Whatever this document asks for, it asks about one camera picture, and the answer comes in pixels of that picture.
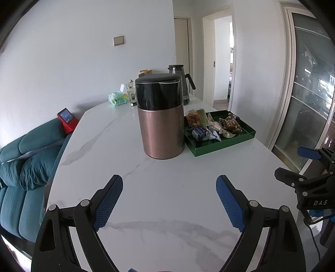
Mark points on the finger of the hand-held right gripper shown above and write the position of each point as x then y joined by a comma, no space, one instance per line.
288,176
308,153

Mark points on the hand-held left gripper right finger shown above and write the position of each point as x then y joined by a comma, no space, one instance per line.
231,204

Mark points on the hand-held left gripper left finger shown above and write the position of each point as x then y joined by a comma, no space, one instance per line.
108,204

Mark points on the green tray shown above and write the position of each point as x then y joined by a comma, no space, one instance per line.
222,146

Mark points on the beige snack packet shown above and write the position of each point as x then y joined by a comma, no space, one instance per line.
227,134

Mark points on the blue white snack packet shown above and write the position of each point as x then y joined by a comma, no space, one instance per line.
201,132

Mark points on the brown foil snack bag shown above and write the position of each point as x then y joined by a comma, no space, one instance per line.
230,123

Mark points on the pink striped snack packet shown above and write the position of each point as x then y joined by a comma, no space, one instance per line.
214,124

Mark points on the yellow-green label snack bag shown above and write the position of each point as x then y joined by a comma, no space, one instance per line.
203,116

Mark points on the clear dried fruit bag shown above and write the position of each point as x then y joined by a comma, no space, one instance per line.
193,117

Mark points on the sliding glass door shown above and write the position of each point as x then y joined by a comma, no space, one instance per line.
306,91

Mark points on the teal cushion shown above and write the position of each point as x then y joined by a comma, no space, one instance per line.
34,170

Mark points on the rose gold canister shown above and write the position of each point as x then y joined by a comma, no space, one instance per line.
159,130

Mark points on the red smart display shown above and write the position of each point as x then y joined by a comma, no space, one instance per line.
68,123

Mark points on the teal sofa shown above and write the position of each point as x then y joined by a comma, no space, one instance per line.
15,204

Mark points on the green tissue pack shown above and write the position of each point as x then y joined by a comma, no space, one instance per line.
117,98

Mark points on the glass jar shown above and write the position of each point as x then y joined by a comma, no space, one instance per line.
131,91

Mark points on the glass pitcher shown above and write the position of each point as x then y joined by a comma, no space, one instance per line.
186,91

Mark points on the wooden door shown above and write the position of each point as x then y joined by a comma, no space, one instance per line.
182,49

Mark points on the white door frame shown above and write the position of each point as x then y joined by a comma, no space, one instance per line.
208,60

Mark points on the wall switch plate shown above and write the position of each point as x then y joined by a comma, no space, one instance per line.
118,40

